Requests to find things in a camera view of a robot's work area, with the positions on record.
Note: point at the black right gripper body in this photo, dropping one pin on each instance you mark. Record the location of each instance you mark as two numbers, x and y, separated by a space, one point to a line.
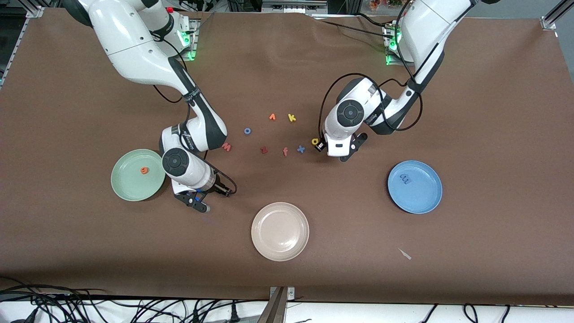
220 187

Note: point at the blue foam letter m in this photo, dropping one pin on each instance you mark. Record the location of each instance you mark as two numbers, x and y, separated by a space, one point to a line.
406 179

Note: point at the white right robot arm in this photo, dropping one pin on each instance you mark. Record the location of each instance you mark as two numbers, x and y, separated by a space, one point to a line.
130 45

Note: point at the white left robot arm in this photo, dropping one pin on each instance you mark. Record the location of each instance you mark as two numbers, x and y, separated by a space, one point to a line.
430 27

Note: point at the blue foam letter x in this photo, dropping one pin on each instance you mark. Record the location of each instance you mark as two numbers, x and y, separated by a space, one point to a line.
301 149

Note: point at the yellow foam letter k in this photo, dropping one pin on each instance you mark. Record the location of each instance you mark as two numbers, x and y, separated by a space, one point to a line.
291 118

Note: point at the beige plate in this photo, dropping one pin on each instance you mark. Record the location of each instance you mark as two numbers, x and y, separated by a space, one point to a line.
280 233

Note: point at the light green plate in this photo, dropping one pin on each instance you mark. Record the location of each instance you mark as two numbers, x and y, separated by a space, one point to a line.
130 181

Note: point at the blue plate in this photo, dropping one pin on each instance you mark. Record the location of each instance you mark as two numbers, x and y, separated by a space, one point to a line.
421 193

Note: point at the grey metal pole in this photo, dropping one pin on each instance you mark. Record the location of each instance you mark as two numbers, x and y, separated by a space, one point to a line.
274 312

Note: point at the white paper scrap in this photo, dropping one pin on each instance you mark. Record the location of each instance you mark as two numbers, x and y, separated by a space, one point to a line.
405 254

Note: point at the grey metal box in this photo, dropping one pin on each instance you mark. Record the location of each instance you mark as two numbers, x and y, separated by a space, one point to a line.
291 6

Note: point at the colourful object pile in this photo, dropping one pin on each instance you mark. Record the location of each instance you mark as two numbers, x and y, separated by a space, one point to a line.
385 4

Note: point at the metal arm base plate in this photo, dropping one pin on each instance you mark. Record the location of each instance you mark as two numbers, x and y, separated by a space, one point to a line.
389 60
193 45

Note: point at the metal table edge bracket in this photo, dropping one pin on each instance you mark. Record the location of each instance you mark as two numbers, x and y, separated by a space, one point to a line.
290 294

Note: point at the aluminium frame profile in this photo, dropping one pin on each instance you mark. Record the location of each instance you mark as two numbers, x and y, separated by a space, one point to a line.
20 40
556 15

